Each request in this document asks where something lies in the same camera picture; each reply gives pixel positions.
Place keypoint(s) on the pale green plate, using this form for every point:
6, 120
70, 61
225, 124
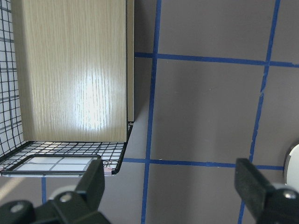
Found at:
291, 167

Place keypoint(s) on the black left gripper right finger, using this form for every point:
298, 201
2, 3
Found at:
267, 202

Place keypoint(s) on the wooden wire-mesh shelf box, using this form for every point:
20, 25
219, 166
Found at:
66, 85

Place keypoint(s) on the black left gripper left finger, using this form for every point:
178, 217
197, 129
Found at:
79, 206

